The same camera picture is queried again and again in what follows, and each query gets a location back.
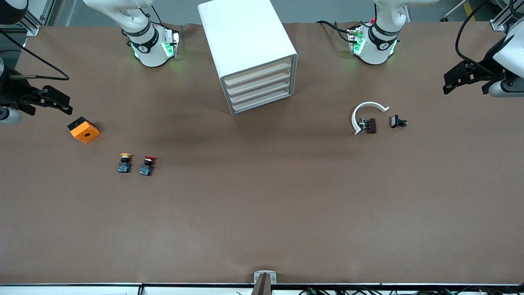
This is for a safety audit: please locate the red push button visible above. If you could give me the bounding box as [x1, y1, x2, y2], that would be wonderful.
[139, 156, 157, 177]

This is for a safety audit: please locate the orange cube with hole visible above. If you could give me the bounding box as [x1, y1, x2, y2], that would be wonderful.
[68, 117, 101, 144]

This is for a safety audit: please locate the brown terminal block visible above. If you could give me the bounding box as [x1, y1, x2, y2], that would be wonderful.
[358, 117, 377, 134]

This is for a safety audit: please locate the brown table cover sheet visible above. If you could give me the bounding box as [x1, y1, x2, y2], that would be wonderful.
[0, 21, 524, 286]

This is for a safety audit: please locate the brown upright bar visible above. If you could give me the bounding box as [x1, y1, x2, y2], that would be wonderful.
[251, 273, 273, 295]

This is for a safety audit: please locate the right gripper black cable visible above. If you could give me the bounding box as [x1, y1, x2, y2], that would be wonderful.
[0, 28, 70, 79]

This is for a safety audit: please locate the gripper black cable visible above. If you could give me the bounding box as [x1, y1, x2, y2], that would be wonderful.
[455, 0, 494, 76]
[0, 28, 70, 79]

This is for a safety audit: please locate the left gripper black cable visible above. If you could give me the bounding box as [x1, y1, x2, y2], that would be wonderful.
[455, 0, 494, 76]

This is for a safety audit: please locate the aluminium frame profile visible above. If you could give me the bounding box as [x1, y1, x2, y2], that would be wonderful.
[490, 0, 524, 31]
[16, 0, 56, 35]

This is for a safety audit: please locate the white curved plastic ring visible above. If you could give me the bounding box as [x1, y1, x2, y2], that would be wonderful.
[351, 102, 389, 136]

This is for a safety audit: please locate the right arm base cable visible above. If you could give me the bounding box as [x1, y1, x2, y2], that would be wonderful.
[145, 3, 165, 27]

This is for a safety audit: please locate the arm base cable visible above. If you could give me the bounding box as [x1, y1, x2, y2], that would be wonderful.
[317, 20, 357, 43]
[145, 3, 165, 27]

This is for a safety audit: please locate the left arm base cable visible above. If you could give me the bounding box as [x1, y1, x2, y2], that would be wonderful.
[317, 20, 357, 43]

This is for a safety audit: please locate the grey metal bracket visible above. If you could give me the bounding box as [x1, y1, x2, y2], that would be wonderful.
[253, 270, 277, 284]

